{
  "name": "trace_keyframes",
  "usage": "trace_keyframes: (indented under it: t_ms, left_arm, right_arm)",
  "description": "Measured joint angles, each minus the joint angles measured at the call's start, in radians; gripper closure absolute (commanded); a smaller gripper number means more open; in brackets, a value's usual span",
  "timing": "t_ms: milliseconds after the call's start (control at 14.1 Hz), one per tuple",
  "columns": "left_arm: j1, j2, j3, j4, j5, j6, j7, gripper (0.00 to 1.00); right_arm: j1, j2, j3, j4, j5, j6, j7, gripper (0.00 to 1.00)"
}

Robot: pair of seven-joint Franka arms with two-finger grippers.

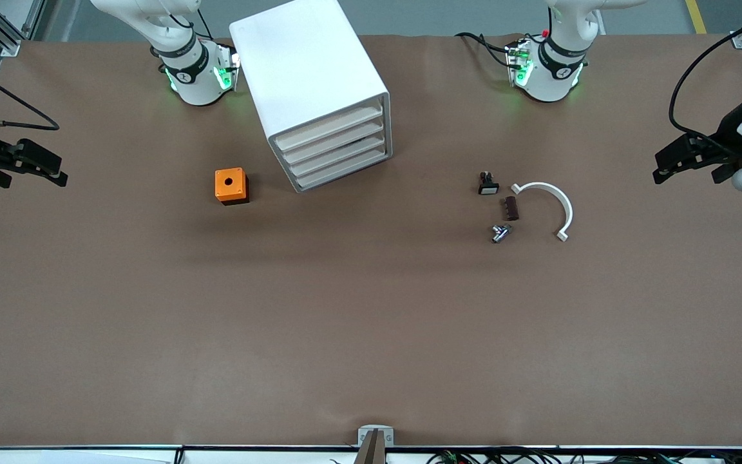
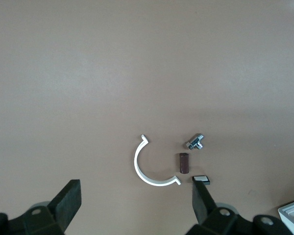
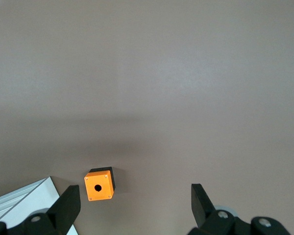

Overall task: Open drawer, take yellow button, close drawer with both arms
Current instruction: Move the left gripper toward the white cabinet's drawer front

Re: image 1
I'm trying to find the grey metal bracket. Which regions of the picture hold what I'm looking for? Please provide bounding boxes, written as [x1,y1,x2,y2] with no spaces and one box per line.
[357,425,395,447]

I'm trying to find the orange box with hole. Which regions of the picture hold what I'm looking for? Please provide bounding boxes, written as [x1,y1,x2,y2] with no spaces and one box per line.
[214,168,250,206]

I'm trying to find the white plastic drawer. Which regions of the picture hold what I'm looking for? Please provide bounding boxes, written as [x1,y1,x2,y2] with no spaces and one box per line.
[276,103,385,152]
[294,148,390,192]
[281,118,386,166]
[287,133,388,180]

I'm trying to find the grey metal post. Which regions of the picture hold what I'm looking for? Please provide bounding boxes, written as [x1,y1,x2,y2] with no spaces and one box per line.
[354,429,388,464]

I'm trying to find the white drawer cabinet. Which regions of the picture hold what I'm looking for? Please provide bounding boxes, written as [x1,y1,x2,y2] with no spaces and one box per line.
[229,0,394,194]

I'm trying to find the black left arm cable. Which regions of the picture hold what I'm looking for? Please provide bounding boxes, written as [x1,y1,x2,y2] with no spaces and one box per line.
[669,0,742,159]

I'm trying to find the white curved bracket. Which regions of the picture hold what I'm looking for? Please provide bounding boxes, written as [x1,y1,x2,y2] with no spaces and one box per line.
[511,182,574,243]

